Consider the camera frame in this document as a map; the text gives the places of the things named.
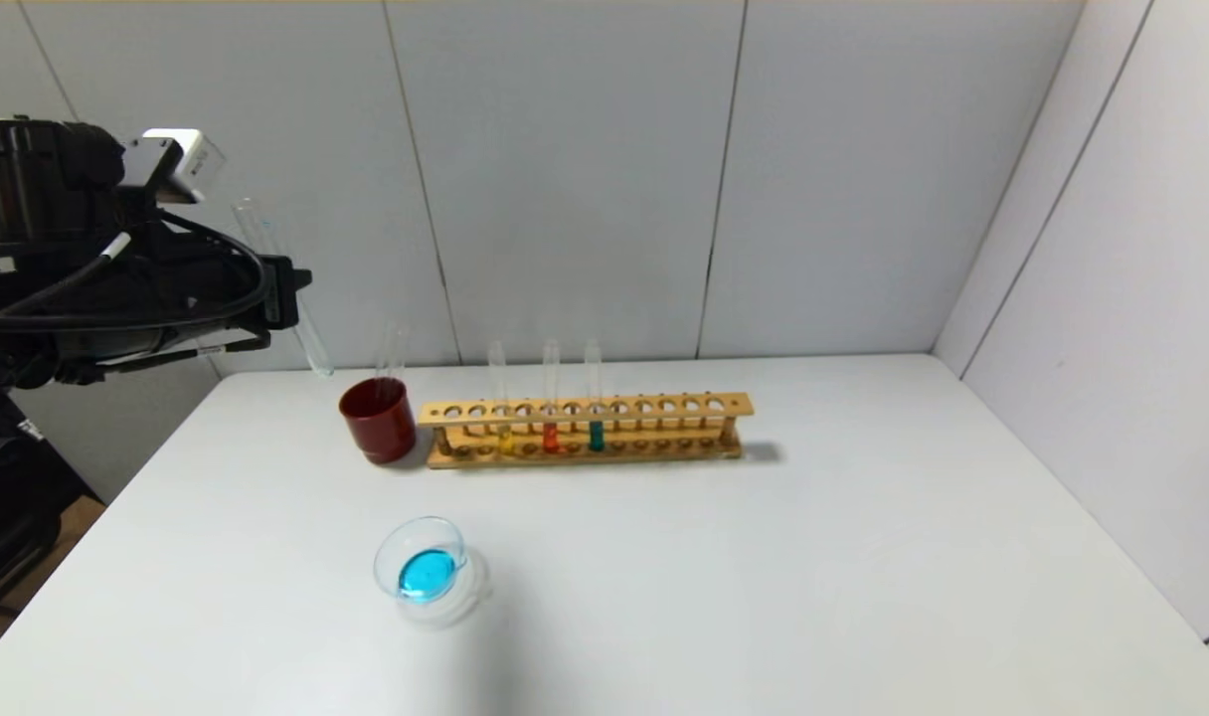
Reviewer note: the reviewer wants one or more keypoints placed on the clear glass beaker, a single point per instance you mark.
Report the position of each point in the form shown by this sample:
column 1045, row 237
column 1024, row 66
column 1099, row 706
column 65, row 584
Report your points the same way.
column 426, row 572

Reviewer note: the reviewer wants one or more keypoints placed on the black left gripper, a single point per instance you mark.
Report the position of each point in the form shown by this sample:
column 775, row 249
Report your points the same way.
column 277, row 293

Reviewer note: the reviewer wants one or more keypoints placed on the wooden test tube rack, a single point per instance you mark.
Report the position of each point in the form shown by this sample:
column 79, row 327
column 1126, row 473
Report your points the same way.
column 585, row 410

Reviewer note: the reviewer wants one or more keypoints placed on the red pigment test tube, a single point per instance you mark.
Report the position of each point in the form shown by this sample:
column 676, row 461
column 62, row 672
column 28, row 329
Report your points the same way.
column 550, row 438

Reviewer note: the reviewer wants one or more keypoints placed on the black chair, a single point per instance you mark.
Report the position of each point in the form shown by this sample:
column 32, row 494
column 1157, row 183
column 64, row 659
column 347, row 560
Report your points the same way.
column 8, row 507

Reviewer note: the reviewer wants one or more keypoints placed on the empty glass test tube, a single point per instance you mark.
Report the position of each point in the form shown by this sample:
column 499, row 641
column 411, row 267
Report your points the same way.
column 386, row 358
column 401, row 358

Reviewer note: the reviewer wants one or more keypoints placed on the blue pigment test tube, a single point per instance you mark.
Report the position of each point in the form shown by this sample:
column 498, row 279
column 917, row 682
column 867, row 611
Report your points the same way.
column 316, row 353

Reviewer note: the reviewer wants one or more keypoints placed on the yellow pigment test tube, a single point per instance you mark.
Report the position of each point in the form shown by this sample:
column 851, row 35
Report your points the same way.
column 505, row 440

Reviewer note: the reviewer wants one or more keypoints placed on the green pigment test tube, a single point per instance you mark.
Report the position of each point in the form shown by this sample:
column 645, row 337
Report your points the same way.
column 595, row 436

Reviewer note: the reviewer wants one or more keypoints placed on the dark red plastic cup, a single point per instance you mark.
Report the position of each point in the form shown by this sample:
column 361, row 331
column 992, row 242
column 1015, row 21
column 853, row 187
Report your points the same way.
column 378, row 428

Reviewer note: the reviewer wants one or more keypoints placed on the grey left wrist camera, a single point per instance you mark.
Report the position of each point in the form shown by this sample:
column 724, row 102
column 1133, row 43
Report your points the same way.
column 182, row 164

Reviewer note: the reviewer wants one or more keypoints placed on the black and orange left arm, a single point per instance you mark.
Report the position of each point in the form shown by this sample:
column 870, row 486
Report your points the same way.
column 28, row 179

